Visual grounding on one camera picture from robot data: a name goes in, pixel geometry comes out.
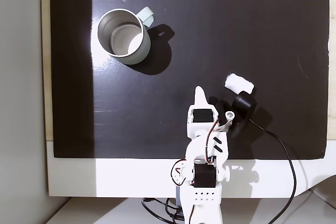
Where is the white gauze roll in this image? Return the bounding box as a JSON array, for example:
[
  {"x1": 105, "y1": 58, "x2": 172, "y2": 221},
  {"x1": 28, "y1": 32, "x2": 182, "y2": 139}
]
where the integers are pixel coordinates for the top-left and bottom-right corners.
[{"x1": 224, "y1": 72, "x2": 255, "y2": 95}]

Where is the black table mat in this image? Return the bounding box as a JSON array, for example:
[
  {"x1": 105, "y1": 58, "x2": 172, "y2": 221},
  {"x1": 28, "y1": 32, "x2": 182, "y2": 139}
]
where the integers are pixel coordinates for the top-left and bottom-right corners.
[{"x1": 49, "y1": 0, "x2": 330, "y2": 161}]

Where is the sage green metal mug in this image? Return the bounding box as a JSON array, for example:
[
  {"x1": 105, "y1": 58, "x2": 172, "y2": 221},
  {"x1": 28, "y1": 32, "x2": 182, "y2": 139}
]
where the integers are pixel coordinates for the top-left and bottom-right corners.
[{"x1": 97, "y1": 6, "x2": 155, "y2": 66}]

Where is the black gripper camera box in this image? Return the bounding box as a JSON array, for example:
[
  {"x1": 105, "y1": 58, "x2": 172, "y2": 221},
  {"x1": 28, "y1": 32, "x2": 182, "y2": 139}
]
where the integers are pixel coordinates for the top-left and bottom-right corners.
[{"x1": 230, "y1": 90, "x2": 259, "y2": 140}]

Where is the black camera cable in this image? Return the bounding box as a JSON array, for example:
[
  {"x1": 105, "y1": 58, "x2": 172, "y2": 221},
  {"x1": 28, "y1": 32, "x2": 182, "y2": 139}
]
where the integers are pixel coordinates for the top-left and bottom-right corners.
[{"x1": 248, "y1": 118, "x2": 298, "y2": 224}]

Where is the black base cable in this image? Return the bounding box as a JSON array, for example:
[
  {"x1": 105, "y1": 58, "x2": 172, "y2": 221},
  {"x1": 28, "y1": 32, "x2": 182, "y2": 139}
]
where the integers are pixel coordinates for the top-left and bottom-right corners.
[{"x1": 141, "y1": 197, "x2": 185, "y2": 221}]

